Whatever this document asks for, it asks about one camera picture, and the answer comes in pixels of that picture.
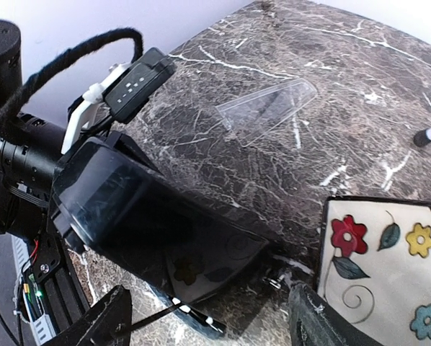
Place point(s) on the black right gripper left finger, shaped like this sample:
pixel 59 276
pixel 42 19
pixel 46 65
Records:
pixel 100 325

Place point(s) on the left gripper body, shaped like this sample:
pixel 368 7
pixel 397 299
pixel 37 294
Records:
pixel 95 185

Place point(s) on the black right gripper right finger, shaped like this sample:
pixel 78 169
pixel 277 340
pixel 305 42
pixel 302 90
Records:
pixel 312 321

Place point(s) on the black metronome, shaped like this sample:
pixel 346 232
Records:
pixel 181 248

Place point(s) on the clear plastic metronome cover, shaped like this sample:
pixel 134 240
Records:
pixel 250 117

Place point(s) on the white perforated music stand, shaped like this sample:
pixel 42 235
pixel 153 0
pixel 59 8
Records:
pixel 422 138

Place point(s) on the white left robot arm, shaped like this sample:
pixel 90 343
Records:
pixel 30 149

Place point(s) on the floral square ceramic plate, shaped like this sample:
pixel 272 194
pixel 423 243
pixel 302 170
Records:
pixel 375 266

